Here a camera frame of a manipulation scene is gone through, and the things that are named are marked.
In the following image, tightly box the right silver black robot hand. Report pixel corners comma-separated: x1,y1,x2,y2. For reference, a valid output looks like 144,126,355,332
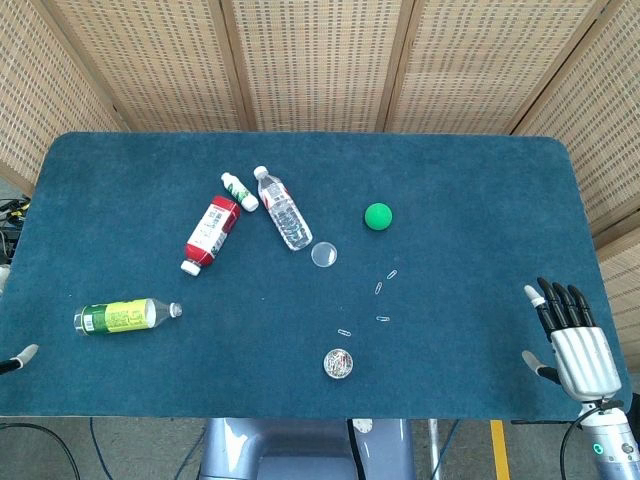
521,276,625,403

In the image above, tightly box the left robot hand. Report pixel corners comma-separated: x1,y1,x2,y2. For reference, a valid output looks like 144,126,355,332
0,264,40,377

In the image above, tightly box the clear jar of paper clips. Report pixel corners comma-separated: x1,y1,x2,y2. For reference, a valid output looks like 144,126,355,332
322,348,357,381

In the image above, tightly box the empty yellow-green label bottle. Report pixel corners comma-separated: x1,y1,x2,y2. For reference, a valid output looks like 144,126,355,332
73,297,184,337

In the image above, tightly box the silver metal table leg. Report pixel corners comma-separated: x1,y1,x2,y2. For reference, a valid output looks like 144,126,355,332
428,418,442,467

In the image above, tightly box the blue felt table cover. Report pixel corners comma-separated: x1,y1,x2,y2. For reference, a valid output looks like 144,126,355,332
0,130,632,421

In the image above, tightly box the red white juice bottle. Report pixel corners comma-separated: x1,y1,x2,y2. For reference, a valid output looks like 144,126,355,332
179,194,242,277

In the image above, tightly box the green foam ball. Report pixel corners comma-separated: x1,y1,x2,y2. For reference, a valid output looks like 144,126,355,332
363,202,394,232

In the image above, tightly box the small white green bottle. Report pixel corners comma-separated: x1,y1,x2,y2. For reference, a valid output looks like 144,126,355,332
220,171,260,213

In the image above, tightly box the clear round plastic lid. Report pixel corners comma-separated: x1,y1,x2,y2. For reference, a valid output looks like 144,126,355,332
310,241,339,269

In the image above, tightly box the grey blue robot torso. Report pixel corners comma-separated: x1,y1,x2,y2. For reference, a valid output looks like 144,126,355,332
198,417,419,480

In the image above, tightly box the clear plastic water bottle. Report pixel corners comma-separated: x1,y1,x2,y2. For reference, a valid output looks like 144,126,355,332
252,165,314,253

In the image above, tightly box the woven wooden folding screen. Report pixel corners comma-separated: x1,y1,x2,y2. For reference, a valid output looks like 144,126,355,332
0,0,640,374

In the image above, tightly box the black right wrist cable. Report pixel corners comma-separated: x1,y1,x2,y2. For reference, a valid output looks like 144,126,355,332
559,399,626,480

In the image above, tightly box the thin blue floor cable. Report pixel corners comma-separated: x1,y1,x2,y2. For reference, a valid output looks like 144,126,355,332
88,417,110,480

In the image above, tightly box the black floor cable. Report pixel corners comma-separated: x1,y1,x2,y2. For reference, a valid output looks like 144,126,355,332
0,422,84,480

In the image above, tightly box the black yellow cable bundle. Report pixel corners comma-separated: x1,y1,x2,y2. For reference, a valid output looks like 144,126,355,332
0,197,32,264

